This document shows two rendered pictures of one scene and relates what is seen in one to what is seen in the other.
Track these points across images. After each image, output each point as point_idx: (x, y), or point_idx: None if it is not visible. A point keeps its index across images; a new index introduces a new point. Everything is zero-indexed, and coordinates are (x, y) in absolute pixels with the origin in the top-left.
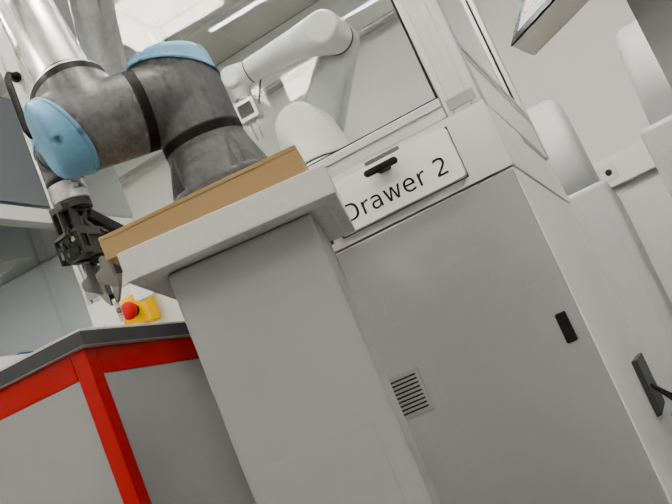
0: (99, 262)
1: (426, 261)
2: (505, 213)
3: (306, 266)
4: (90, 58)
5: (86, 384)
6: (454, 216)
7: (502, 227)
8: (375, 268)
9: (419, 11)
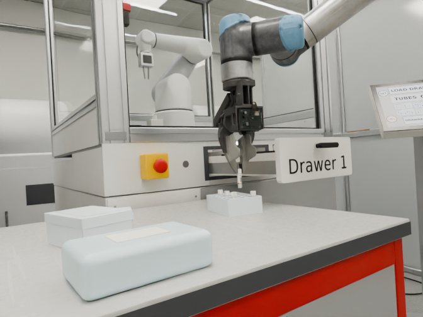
0: (250, 138)
1: (301, 200)
2: (329, 190)
3: None
4: (348, 9)
5: (399, 268)
6: (315, 183)
7: (327, 196)
8: (282, 194)
9: (325, 88)
